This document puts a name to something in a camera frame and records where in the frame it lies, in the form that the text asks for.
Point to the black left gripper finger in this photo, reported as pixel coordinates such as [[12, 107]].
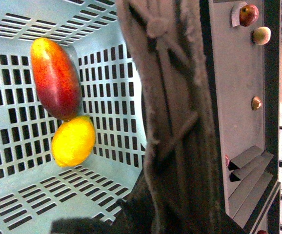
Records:
[[81, 226]]

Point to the light teal plastic basket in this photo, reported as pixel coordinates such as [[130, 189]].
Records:
[[34, 190]]

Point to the yellow lemon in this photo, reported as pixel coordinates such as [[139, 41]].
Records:
[[73, 141]]

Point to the red yellow mango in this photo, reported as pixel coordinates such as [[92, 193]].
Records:
[[56, 79]]

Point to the red green mango on shelf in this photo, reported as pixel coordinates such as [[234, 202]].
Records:
[[249, 14]]

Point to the small brown fruit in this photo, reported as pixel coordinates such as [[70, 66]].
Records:
[[256, 103]]

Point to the black fruit display shelf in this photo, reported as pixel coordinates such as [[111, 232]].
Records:
[[247, 140]]

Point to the pale green peach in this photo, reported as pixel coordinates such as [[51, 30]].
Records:
[[261, 35]]

